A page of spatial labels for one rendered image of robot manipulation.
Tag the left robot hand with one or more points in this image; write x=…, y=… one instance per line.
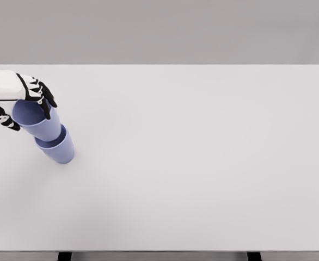
x=4, y=85

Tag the blue cup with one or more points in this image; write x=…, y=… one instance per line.
x=61, y=150
x=43, y=127

